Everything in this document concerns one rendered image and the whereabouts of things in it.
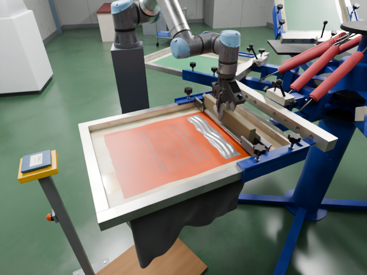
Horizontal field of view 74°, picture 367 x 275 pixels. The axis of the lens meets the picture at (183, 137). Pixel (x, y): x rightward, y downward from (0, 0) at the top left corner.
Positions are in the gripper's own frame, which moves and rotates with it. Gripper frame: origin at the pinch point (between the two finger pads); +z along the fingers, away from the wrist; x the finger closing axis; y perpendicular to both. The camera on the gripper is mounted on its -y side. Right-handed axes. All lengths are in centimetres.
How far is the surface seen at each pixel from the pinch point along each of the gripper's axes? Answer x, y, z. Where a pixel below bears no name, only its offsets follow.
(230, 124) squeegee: 1.1, -5.6, -0.2
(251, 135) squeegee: 0.0, -17.8, -1.5
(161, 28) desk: -205, 645, 86
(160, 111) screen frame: 21.4, 25.3, 3.7
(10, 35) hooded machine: 122, 332, 14
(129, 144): 42.1, 8.1, 6.3
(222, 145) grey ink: 7.9, -10.4, 5.9
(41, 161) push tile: 76, 10, 5
